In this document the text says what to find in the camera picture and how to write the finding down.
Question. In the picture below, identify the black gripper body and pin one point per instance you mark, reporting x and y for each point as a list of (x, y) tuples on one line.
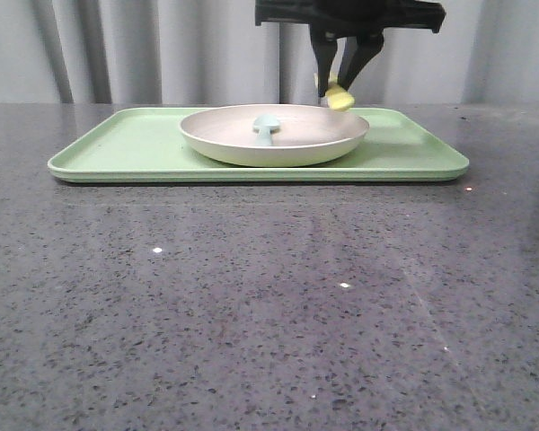
[(352, 18)]

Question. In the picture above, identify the pale blue plastic spoon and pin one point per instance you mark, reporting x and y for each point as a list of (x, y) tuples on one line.
[(264, 126)]

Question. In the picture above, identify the grey pleated curtain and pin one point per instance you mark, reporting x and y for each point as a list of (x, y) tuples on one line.
[(212, 52)]

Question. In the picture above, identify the white round plate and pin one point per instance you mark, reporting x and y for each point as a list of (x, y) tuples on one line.
[(307, 135)]

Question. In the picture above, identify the yellow plastic fork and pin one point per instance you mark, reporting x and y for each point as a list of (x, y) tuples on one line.
[(336, 97)]

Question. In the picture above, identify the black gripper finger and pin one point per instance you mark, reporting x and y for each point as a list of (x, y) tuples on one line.
[(325, 49), (358, 52)]

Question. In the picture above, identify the light green plastic tray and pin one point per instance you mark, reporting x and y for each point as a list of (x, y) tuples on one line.
[(146, 145)]

